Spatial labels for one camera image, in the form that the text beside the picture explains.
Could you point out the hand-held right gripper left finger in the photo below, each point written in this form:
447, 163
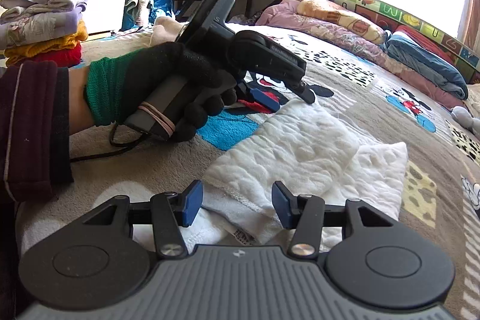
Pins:
192, 202

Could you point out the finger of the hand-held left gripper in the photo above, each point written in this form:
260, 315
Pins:
304, 91
264, 99

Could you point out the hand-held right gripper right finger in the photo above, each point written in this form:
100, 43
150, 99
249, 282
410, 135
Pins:
282, 203

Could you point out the white quilted garment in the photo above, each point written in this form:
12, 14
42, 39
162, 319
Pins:
300, 143

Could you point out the person's left hand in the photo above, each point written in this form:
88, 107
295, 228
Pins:
150, 69

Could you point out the dark desk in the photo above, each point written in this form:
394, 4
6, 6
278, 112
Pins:
255, 1

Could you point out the pink floral quilt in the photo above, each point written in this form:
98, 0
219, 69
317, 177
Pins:
337, 39

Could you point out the grey cartoon printed blanket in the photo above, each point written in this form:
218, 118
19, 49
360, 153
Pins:
131, 162

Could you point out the yellow printed pillow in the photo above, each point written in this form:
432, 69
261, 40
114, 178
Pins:
337, 18

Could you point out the blue bag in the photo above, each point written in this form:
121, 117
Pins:
163, 3

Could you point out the blue folded blanket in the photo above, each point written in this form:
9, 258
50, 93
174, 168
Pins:
423, 65

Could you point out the red folded blanket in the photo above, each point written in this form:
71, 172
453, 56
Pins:
420, 37

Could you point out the grey plush toy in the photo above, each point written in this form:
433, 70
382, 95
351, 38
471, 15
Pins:
467, 119

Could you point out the white storage box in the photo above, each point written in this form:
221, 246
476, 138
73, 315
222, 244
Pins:
107, 10

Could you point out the red knitted sweater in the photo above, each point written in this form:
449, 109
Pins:
62, 57

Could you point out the yellow knitted sweater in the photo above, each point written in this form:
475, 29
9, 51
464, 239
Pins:
48, 44

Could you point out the lilac floral folded garment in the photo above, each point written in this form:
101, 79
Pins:
41, 25

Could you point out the colourful alphabet wall panel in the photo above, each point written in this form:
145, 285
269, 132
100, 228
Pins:
412, 18

